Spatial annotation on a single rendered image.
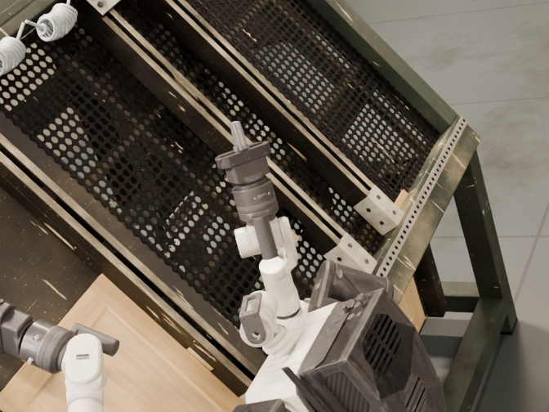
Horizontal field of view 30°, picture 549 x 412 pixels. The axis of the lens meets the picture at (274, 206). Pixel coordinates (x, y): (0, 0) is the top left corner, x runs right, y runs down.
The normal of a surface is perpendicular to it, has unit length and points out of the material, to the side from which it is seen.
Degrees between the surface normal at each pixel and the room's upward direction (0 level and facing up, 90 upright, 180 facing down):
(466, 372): 0
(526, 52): 0
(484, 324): 0
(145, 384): 58
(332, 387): 90
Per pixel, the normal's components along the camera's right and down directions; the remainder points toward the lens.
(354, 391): -0.40, 0.58
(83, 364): 0.03, -0.67
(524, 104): -0.30, -0.82
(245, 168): 0.44, 0.11
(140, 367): 0.57, -0.45
